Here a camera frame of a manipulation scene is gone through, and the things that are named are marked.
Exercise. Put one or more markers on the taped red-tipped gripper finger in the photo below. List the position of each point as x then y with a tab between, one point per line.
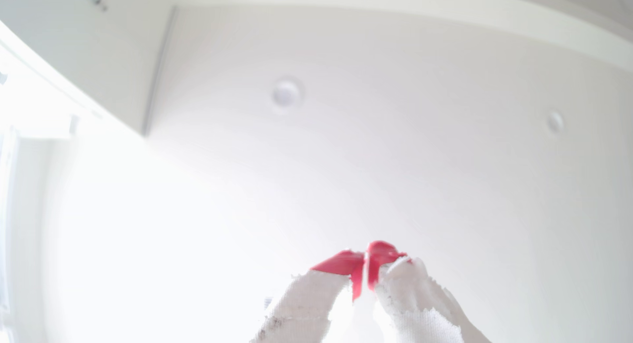
420	308
309	303

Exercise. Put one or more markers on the round white ceiling light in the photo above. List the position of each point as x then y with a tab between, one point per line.
286	93
555	121

